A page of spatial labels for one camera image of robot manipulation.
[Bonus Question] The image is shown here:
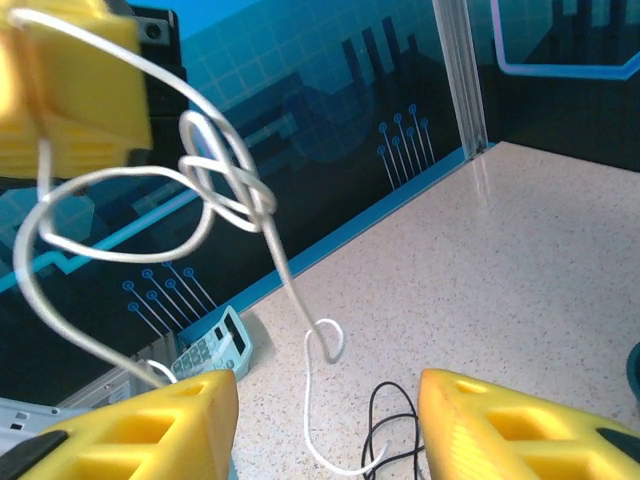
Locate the pale green calculator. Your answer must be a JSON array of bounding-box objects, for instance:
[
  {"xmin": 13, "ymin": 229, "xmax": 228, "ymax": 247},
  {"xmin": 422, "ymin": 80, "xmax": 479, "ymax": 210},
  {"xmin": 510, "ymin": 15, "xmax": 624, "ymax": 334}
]
[{"xmin": 169, "ymin": 305, "xmax": 254, "ymax": 386}]

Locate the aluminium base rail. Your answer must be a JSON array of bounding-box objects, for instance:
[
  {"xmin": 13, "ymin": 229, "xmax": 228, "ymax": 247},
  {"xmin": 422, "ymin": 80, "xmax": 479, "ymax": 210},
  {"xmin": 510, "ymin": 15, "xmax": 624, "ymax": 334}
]
[{"xmin": 49, "ymin": 337, "xmax": 181, "ymax": 409}]

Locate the teal plastic bin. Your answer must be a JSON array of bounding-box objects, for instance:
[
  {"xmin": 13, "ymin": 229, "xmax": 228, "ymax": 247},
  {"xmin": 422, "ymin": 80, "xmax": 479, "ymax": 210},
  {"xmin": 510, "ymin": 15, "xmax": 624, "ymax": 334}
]
[{"xmin": 624, "ymin": 341, "xmax": 640, "ymax": 401}]

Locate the thin white cable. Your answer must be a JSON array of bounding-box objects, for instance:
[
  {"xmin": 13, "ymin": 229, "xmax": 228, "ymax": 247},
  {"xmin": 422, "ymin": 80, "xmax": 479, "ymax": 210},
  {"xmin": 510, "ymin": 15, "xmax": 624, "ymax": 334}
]
[{"xmin": 9, "ymin": 7, "xmax": 396, "ymax": 476}]

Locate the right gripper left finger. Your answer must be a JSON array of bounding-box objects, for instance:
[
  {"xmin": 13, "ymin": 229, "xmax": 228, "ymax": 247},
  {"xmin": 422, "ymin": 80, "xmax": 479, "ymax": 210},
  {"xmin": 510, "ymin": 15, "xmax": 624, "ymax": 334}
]
[{"xmin": 19, "ymin": 368, "xmax": 240, "ymax": 480}]

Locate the aluminium frame post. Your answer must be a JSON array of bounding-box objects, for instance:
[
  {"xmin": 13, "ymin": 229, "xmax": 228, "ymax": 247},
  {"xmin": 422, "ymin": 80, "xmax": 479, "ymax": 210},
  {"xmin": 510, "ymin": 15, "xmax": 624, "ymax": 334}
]
[{"xmin": 432, "ymin": 0, "xmax": 489, "ymax": 161}]

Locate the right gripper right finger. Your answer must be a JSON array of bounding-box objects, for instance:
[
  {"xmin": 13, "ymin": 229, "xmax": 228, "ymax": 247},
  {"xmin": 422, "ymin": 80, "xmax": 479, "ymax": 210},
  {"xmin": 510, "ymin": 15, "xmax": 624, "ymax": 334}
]
[{"xmin": 417, "ymin": 368, "xmax": 640, "ymax": 480}]

